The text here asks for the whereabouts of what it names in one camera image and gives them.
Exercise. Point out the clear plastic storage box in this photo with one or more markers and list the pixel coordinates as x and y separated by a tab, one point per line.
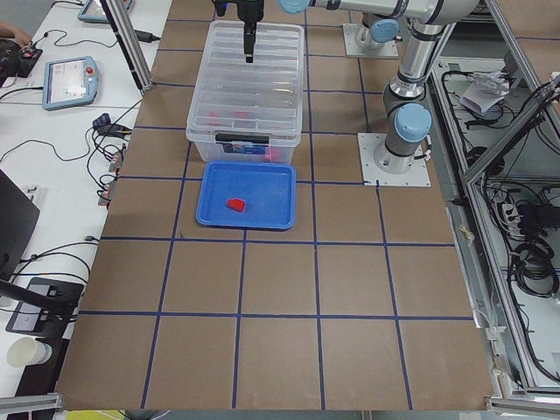
243	140

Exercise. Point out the person hand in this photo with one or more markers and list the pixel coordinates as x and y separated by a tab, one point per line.
10	31

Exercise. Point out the red block from tray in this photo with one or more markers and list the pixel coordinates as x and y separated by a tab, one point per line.
236	204

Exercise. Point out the black power adapter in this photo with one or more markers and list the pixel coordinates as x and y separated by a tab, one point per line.
146	37

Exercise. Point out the white paper cup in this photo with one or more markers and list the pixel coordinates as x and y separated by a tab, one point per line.
28	352

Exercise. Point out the clear plastic box lid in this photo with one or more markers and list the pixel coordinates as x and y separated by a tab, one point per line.
249	79

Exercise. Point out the aluminium frame post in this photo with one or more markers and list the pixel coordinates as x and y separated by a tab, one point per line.
126	38

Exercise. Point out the near teach pendant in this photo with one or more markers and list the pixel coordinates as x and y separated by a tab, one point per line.
69	83

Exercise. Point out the black box latch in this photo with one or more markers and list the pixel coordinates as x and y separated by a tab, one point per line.
231	138

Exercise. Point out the blue plastic tray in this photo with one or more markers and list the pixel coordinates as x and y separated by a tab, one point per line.
268	189

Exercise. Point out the teach pendant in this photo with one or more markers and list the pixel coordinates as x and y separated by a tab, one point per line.
69	83
92	12

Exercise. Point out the black monitor stand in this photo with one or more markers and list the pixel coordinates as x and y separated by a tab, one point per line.
46	306

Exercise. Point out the crumpled white paper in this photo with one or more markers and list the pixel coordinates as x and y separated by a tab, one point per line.
485	90

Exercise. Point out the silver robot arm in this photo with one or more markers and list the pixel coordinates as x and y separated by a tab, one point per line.
409	121

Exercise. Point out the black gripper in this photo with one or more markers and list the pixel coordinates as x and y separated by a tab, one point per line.
249	10

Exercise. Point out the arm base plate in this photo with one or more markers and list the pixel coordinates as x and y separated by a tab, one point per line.
381	168
359	44

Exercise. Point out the far teach pendant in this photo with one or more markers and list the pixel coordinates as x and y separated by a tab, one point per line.
92	12

